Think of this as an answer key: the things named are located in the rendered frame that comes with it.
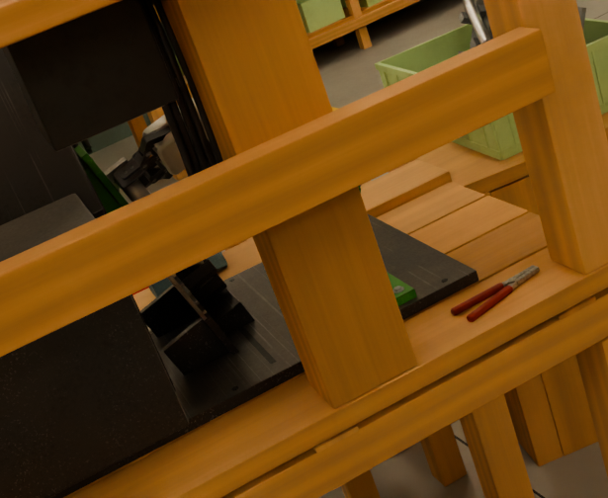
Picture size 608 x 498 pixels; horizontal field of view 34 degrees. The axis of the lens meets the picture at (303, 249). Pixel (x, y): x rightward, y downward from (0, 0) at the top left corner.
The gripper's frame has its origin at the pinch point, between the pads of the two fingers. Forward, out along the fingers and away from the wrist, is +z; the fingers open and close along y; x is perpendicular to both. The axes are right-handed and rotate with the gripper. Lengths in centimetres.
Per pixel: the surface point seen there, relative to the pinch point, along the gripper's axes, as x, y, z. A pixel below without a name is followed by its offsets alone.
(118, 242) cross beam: 23.3, 31.1, 7.6
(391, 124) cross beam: 30.9, 23.4, -27.8
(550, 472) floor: 70, -121, -35
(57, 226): 8.2, 16.8, 12.6
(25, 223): 1.5, 11.7, 16.1
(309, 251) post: 33.2, 13.8, -10.5
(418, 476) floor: 48, -133, -11
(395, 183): 10, -51, -42
